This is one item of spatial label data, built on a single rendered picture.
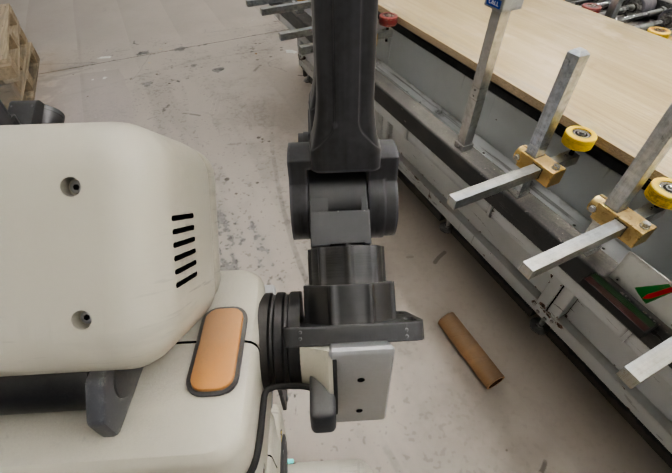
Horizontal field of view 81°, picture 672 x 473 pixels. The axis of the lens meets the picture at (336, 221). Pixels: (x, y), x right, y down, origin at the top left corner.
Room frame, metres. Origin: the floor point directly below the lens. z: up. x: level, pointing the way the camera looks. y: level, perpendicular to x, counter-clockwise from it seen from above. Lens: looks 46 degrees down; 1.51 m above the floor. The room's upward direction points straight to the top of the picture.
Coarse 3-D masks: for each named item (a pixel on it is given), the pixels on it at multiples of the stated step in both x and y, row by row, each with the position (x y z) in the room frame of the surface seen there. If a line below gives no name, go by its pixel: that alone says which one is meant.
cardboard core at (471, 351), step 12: (444, 324) 0.82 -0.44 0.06; (456, 324) 0.81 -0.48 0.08; (456, 336) 0.76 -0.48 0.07; (468, 336) 0.75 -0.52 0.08; (468, 348) 0.71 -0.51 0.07; (480, 348) 0.71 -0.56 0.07; (468, 360) 0.67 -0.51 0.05; (480, 360) 0.66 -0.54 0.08; (480, 372) 0.62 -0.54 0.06; (492, 372) 0.61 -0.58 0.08; (492, 384) 0.59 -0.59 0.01
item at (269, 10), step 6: (306, 0) 2.20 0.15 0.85; (270, 6) 2.11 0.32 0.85; (276, 6) 2.11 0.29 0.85; (282, 6) 2.11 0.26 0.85; (288, 6) 2.13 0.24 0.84; (294, 6) 2.14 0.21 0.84; (300, 6) 2.16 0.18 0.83; (306, 6) 2.17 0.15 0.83; (264, 12) 2.07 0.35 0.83; (270, 12) 2.09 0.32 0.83; (276, 12) 2.10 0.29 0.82; (282, 12) 2.11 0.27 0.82
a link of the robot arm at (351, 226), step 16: (320, 176) 0.29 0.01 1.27; (336, 176) 0.29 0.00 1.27; (352, 176) 0.29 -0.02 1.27; (320, 192) 0.27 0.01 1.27; (336, 192) 0.27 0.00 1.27; (352, 192) 0.27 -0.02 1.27; (320, 208) 0.26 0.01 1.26; (336, 208) 0.26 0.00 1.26; (352, 208) 0.26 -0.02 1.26; (320, 224) 0.24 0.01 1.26; (336, 224) 0.24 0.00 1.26; (352, 224) 0.24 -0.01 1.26; (368, 224) 0.24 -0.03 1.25; (320, 240) 0.23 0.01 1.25; (336, 240) 0.23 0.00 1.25; (352, 240) 0.23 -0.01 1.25; (368, 240) 0.23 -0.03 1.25
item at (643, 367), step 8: (664, 344) 0.33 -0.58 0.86; (648, 352) 0.31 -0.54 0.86; (656, 352) 0.31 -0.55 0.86; (664, 352) 0.31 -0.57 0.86; (640, 360) 0.30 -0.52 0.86; (648, 360) 0.30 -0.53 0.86; (656, 360) 0.30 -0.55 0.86; (664, 360) 0.30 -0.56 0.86; (624, 368) 0.29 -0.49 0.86; (632, 368) 0.28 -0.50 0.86; (640, 368) 0.28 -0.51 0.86; (648, 368) 0.28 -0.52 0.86; (656, 368) 0.28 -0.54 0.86; (624, 376) 0.28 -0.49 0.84; (632, 376) 0.27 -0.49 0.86; (640, 376) 0.27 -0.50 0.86; (648, 376) 0.27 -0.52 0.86; (632, 384) 0.26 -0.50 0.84
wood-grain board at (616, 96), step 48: (384, 0) 2.02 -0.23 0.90; (432, 0) 2.02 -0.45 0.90; (480, 0) 2.02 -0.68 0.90; (528, 0) 2.02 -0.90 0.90; (480, 48) 1.48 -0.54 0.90; (528, 48) 1.48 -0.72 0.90; (624, 48) 1.48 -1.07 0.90; (528, 96) 1.14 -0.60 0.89; (576, 96) 1.13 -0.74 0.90; (624, 96) 1.13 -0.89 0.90; (624, 144) 0.87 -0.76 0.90
